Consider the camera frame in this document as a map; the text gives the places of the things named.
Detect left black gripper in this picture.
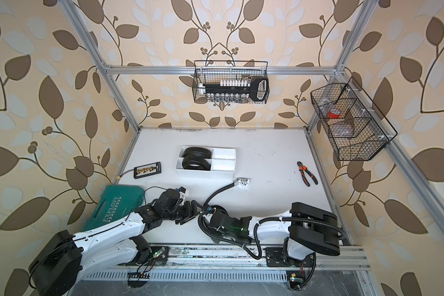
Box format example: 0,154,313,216
162,200,207,224

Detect black belt front loop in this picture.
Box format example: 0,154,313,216
182,155,211,171

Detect black belt long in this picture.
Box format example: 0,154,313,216
182,147,212,159

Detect white divided storage tray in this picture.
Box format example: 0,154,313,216
175,146,236,180

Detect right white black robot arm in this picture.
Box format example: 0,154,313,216
197,202,345,260

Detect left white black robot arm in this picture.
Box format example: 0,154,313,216
28,187,202,296

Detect black bit holder box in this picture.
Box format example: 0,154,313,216
133,162,162,179

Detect green plastic tool case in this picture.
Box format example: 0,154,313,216
83,185,145,231

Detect orange black pliers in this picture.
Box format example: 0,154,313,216
297,161,318,187

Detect red item in basket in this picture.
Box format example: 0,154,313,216
328,108,342,119

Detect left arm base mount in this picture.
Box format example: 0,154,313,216
120,246,170,266

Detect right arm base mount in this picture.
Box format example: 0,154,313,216
265,247,316,268

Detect aluminium front rail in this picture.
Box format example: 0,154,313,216
154,244,371,271

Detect black socket set rail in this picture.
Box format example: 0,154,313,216
201,76,269,102

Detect back wire basket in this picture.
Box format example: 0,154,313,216
192,59,270,104

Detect wire basket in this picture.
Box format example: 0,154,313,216
192,59,270,104
310,77,398,161

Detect right wire basket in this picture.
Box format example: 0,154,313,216
310,77,398,161

